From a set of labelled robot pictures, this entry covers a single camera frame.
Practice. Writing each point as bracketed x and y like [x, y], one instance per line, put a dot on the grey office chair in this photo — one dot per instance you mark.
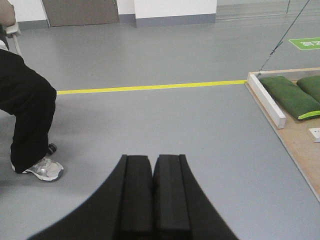
[10, 32]

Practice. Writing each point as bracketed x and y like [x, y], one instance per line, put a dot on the green floor sign sticker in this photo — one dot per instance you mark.
[304, 44]

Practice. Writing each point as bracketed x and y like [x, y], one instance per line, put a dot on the plywood platform with sandbags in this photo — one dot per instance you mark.
[295, 135]

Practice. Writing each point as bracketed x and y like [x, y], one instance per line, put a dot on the white power strip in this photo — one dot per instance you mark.
[315, 134]

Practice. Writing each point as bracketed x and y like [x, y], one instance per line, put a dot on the black chair caster wheel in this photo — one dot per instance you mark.
[52, 148]

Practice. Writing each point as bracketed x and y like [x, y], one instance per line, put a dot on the person in black trousers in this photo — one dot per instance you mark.
[31, 99]

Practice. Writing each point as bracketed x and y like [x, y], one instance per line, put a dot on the yellow floor tape line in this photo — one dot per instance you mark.
[151, 87]

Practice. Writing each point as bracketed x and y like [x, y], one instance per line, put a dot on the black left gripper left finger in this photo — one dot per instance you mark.
[120, 209]

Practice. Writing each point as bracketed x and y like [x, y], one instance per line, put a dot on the grey brown room door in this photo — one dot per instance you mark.
[81, 12]

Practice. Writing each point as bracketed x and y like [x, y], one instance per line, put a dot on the white wooden border beam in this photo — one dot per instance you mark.
[269, 106]

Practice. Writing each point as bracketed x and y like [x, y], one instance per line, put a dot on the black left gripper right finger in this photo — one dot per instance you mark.
[182, 211]

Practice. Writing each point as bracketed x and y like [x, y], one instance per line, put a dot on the green sandbag on platform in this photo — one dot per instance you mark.
[294, 100]

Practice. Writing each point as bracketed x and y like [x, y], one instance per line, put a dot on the grey white sneaker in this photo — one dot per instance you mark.
[44, 169]

